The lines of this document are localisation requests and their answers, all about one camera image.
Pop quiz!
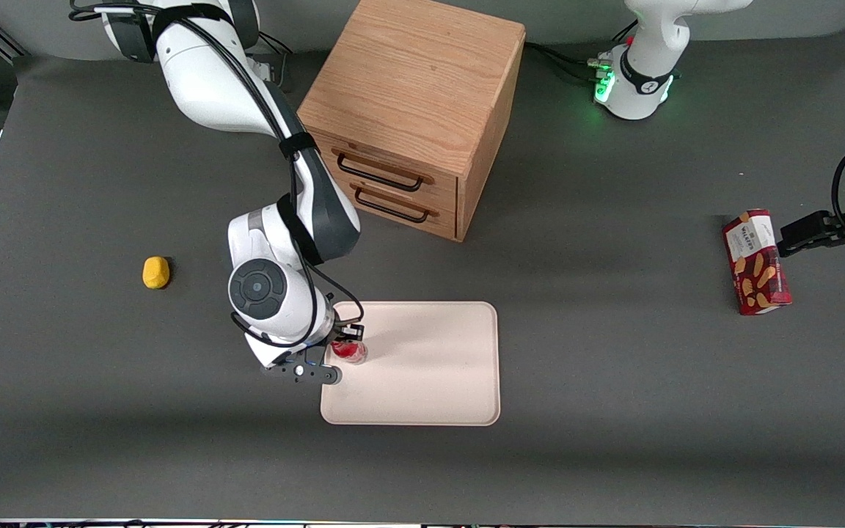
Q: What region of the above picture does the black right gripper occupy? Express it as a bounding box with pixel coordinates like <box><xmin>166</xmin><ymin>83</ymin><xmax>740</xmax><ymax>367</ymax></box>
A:
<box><xmin>246</xmin><ymin>321</ymin><xmax>366</xmax><ymax>386</ymax></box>

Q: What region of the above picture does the red coke bottle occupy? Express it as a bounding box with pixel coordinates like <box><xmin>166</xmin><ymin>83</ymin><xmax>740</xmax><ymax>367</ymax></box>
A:
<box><xmin>330</xmin><ymin>337</ymin><xmax>370</xmax><ymax>366</ymax></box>

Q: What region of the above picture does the beige plastic tray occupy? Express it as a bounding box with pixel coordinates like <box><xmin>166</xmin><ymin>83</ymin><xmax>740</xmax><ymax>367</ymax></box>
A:
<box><xmin>320</xmin><ymin>301</ymin><xmax>502</xmax><ymax>428</ymax></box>

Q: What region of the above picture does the red cookie box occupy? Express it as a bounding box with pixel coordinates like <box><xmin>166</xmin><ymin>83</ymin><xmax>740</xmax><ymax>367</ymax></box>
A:
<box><xmin>722</xmin><ymin>208</ymin><xmax>793</xmax><ymax>317</ymax></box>

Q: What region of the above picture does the yellow lemon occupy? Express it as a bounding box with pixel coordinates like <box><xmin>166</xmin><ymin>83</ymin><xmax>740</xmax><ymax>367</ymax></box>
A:
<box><xmin>142</xmin><ymin>256</ymin><xmax>172</xmax><ymax>290</ymax></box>

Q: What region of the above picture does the wooden drawer cabinet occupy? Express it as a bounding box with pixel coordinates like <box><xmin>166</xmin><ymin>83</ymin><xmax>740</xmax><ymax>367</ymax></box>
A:
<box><xmin>296</xmin><ymin>0</ymin><xmax>527</xmax><ymax>243</ymax></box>

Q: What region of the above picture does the small black drawer handle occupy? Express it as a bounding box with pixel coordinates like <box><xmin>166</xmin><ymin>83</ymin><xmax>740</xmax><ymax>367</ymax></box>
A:
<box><xmin>350</xmin><ymin>183</ymin><xmax>441</xmax><ymax>224</ymax></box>

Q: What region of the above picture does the wooden drawer with small handle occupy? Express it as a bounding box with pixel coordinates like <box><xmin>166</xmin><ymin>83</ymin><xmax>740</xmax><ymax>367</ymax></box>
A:
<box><xmin>349</xmin><ymin>176</ymin><xmax>460</xmax><ymax>241</ymax></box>

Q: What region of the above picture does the large black drawer handle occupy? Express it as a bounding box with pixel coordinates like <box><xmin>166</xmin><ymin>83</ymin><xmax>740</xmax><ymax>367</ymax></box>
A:
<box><xmin>332</xmin><ymin>147</ymin><xmax>436</xmax><ymax>194</ymax></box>

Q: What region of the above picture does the wooden drawer with large handle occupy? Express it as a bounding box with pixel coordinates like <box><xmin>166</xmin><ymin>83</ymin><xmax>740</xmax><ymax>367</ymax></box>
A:
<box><xmin>312</xmin><ymin>131</ymin><xmax>460</xmax><ymax>210</ymax></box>

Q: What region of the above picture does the black right base cable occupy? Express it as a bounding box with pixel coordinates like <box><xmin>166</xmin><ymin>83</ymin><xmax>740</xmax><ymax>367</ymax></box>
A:
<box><xmin>255</xmin><ymin>31</ymin><xmax>294</xmax><ymax>58</ymax></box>

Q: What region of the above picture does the black base cable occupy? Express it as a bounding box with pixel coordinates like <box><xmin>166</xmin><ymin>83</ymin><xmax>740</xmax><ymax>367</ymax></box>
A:
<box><xmin>524</xmin><ymin>41</ymin><xmax>614</xmax><ymax>83</ymax></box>
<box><xmin>255</xmin><ymin>31</ymin><xmax>294</xmax><ymax>58</ymax></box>

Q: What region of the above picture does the black left base cable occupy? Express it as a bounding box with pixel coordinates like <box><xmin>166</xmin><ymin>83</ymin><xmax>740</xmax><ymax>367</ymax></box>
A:
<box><xmin>524</xmin><ymin>41</ymin><xmax>614</xmax><ymax>83</ymax></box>

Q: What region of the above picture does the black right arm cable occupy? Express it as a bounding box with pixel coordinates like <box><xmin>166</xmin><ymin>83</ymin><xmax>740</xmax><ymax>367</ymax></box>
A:
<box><xmin>69</xmin><ymin>0</ymin><xmax>366</xmax><ymax>350</ymax></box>

